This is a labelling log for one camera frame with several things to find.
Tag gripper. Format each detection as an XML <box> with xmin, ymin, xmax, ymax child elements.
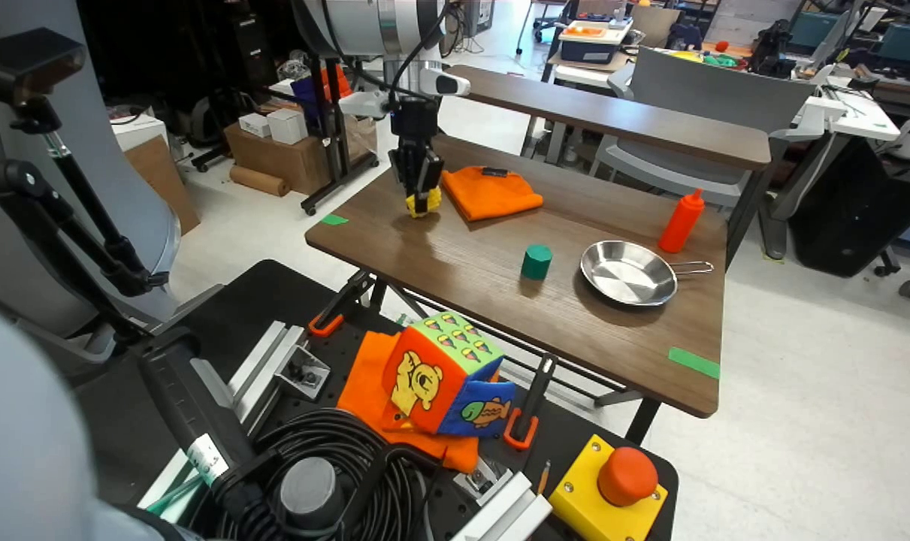
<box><xmin>388</xmin><ymin>98</ymin><xmax>446</xmax><ymax>215</ymax></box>

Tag yellow block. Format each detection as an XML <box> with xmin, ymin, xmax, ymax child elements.
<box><xmin>405</xmin><ymin>188</ymin><xmax>443</xmax><ymax>219</ymax></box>

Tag folded orange cloth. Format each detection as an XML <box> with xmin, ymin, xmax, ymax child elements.
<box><xmin>440</xmin><ymin>166</ymin><xmax>545</xmax><ymax>224</ymax></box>

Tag black stand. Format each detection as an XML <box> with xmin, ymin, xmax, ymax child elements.
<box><xmin>300</xmin><ymin>56</ymin><xmax>382</xmax><ymax>217</ymax></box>

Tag row of white boxes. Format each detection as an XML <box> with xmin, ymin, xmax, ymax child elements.
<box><xmin>237</xmin><ymin>107</ymin><xmax>310</xmax><ymax>147</ymax></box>

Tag green cylinder block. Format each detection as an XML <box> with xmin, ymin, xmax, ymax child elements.
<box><xmin>520</xmin><ymin>244</ymin><xmax>554</xmax><ymax>282</ymax></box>

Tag brown paper roll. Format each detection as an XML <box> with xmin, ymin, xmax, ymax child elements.
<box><xmin>228</xmin><ymin>165</ymin><xmax>292</xmax><ymax>198</ymax></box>

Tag black orange clamp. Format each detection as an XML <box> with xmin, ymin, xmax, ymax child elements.
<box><xmin>503</xmin><ymin>352</ymin><xmax>559</xmax><ymax>452</ymax></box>
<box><xmin>307</xmin><ymin>270</ymin><xmax>378</xmax><ymax>338</ymax></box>

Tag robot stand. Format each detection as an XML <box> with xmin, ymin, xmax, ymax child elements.
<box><xmin>70</xmin><ymin>258</ymin><xmax>681</xmax><ymax>541</ymax></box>

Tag soft picture cube toy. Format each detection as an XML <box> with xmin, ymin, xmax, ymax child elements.
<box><xmin>381</xmin><ymin>310</ymin><xmax>517</xmax><ymax>438</ymax></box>

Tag long brown table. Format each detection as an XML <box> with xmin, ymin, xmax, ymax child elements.
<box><xmin>441</xmin><ymin>64</ymin><xmax>773</xmax><ymax>226</ymax></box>

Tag blue bin with tray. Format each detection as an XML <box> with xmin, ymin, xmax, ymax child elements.
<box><xmin>558</xmin><ymin>18</ymin><xmax>636</xmax><ymax>66</ymax></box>

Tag metal pan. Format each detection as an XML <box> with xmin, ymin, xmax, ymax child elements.
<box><xmin>579</xmin><ymin>240</ymin><xmax>715</xmax><ymax>307</ymax></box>

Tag white topped cardboard box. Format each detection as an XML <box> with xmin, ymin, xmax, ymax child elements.
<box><xmin>109</xmin><ymin>113</ymin><xmax>202</xmax><ymax>236</ymax></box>

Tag orange squeeze bottle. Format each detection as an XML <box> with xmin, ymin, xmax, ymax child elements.
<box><xmin>657</xmin><ymin>188</ymin><xmax>706</xmax><ymax>255</ymax></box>

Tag grey chair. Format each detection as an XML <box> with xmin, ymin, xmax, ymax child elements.
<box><xmin>588</xmin><ymin>46</ymin><xmax>848</xmax><ymax>213</ymax></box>

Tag black power strip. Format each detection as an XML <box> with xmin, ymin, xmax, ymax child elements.
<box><xmin>138</xmin><ymin>329</ymin><xmax>258</xmax><ymax>491</ymax></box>

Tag yellow emergency stop button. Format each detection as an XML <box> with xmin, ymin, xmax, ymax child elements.
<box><xmin>548</xmin><ymin>434</ymin><xmax>670</xmax><ymax>541</ymax></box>

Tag white desk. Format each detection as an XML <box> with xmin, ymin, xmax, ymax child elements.
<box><xmin>755</xmin><ymin>71</ymin><xmax>903</xmax><ymax>262</ymax></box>

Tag aluminium bracket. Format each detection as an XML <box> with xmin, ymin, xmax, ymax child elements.
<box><xmin>449</xmin><ymin>457</ymin><xmax>555</xmax><ymax>541</ymax></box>
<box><xmin>228</xmin><ymin>321</ymin><xmax>333</xmax><ymax>438</ymax></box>

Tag coil of black cable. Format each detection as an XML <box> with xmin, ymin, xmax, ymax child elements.
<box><xmin>213</xmin><ymin>408</ymin><xmax>444</xmax><ymax>541</ymax></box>

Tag camera on mount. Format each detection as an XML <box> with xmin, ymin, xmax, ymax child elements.
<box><xmin>0</xmin><ymin>27</ymin><xmax>171</xmax><ymax>303</ymax></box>

